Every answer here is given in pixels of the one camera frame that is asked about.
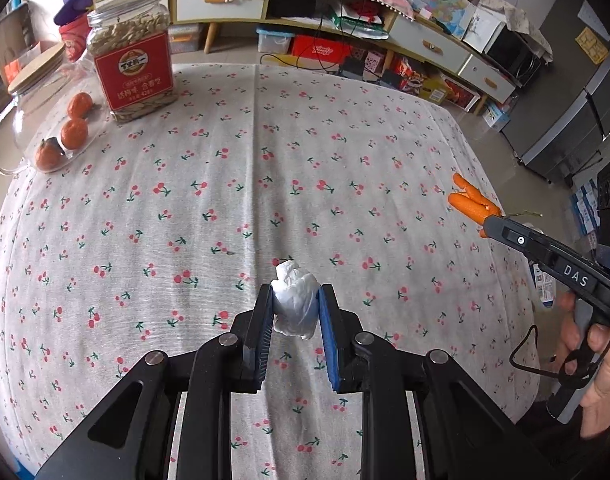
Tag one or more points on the glass jar with wooden lid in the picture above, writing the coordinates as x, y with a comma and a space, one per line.
30, 110

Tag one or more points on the red cardboard box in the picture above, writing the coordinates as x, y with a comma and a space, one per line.
320, 50

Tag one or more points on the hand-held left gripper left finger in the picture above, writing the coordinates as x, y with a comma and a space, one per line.
262, 320

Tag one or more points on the black microwave oven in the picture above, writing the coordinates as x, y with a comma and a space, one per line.
510, 52

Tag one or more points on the grey refrigerator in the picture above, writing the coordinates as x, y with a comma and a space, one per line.
575, 110

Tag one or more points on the clear storage box blue lid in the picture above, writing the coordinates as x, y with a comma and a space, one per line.
275, 41

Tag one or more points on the blue and yellow box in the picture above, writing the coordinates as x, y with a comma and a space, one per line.
496, 115

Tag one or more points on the purple plastic item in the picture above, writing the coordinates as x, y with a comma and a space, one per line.
72, 0

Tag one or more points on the seed jar with red label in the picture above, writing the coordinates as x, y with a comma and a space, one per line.
135, 75

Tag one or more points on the orange tangerine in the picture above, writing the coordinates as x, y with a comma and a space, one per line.
74, 134
80, 105

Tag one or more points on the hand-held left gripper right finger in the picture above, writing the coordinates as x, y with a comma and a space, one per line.
327, 330

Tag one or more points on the orange carrot piece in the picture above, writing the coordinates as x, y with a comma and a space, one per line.
467, 202

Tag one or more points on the small orange fruits in jar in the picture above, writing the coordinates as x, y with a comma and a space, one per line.
50, 154

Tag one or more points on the cherry print tablecloth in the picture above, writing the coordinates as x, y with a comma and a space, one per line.
285, 160

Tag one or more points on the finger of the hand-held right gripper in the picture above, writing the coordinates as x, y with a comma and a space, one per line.
515, 237

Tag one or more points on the yellow printed cardboard box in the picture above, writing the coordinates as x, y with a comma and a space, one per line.
445, 92

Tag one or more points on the small white tissue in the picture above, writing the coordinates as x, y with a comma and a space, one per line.
295, 300

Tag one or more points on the long wooden cabinet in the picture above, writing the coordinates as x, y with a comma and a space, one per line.
200, 0

